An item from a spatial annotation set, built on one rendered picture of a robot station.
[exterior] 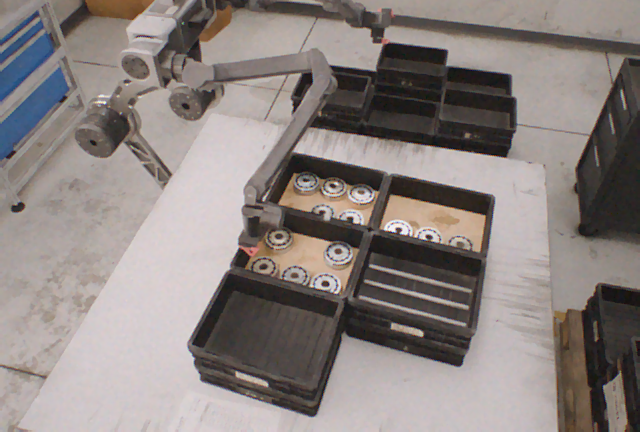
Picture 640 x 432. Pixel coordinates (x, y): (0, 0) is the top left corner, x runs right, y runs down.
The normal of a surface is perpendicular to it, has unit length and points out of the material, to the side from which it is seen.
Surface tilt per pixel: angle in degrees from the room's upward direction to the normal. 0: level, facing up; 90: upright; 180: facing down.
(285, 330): 0
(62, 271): 0
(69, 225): 0
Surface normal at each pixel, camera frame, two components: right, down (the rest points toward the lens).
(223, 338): 0.00, -0.70
